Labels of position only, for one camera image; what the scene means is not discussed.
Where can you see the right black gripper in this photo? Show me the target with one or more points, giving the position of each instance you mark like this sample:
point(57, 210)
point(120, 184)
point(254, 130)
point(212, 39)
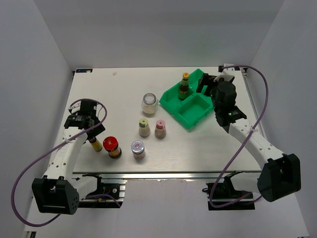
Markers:
point(206, 80)

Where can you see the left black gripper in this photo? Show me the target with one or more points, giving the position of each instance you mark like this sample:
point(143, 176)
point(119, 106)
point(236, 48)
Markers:
point(98, 129)

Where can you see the small yellow label bottle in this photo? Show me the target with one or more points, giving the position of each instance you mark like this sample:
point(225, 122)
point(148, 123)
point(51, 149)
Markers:
point(95, 144)

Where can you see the green label sauce bottle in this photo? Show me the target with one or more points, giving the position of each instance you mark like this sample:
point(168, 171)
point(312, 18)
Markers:
point(184, 86)

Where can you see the red lid sauce jar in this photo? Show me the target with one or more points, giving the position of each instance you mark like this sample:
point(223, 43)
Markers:
point(111, 145)

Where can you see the silver lid spice jar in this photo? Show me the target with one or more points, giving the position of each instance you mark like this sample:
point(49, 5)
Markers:
point(138, 150)

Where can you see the yellow cap spice shaker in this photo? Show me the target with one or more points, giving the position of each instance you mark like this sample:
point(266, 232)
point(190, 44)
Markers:
point(144, 129)

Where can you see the clear glass jar white powder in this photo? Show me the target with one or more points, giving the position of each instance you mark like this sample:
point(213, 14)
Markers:
point(149, 104)

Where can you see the pink cap spice shaker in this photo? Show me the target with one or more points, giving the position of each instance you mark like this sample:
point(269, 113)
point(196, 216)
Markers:
point(160, 129)

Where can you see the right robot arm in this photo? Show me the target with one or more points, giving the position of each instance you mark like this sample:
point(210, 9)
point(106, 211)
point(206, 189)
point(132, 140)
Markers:
point(280, 173)

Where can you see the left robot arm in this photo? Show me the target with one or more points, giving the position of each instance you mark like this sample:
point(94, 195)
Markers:
point(57, 192)

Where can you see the green four-compartment plastic tray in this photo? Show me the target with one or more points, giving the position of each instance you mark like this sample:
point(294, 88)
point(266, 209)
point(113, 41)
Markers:
point(190, 111)

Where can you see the blue label sticker left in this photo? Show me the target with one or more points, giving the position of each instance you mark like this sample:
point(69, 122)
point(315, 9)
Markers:
point(84, 70)

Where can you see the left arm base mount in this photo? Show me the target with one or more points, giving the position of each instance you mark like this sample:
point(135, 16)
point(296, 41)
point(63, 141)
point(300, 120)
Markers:
point(99, 193)

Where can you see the aluminium table front rail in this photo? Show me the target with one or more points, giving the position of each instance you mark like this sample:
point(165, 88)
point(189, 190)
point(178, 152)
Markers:
point(149, 175)

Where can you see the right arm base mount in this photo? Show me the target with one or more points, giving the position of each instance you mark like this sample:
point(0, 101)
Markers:
point(223, 196)

